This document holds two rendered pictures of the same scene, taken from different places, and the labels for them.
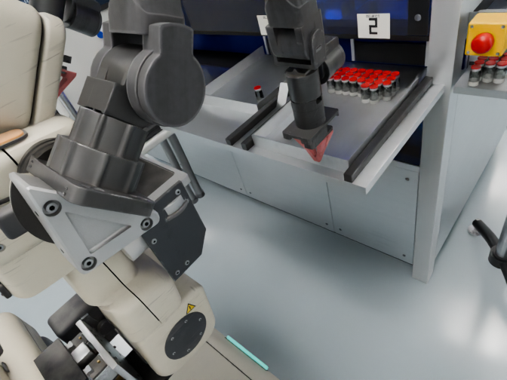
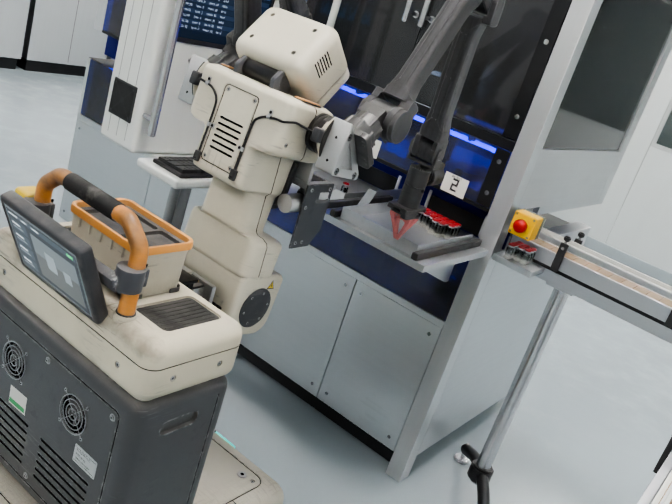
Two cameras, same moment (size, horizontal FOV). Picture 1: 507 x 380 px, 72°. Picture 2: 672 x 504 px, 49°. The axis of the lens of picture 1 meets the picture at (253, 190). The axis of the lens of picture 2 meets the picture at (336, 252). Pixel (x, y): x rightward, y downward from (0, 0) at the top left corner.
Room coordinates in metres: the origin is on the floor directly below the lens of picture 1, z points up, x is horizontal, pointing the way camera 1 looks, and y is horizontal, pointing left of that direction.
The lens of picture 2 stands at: (-1.13, 0.69, 1.47)
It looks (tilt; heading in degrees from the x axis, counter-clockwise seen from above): 19 degrees down; 338
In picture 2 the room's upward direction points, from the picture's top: 18 degrees clockwise
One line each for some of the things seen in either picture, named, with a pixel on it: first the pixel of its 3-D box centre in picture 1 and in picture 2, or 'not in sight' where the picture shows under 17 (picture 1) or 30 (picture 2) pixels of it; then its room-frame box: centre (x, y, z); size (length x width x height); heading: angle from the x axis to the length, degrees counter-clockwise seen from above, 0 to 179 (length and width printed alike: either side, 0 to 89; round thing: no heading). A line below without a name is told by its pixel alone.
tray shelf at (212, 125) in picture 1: (292, 102); (368, 210); (0.89, -0.19, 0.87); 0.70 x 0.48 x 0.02; 37
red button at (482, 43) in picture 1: (483, 42); (520, 225); (0.64, -0.55, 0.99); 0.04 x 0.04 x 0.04; 37
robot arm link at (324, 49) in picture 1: (311, 53); (428, 163); (0.59, -0.17, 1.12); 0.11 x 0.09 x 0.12; 128
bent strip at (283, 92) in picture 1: (271, 105); (357, 200); (0.84, -0.12, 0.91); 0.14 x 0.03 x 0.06; 127
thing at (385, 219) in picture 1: (278, 93); (302, 230); (1.82, -0.32, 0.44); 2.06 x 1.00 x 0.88; 37
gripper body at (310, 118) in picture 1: (308, 112); (410, 198); (0.56, -0.14, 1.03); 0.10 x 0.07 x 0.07; 126
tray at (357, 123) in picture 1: (335, 112); (408, 226); (0.73, -0.25, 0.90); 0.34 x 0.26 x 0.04; 127
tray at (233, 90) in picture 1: (260, 76); (342, 180); (1.07, -0.14, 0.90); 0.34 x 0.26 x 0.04; 127
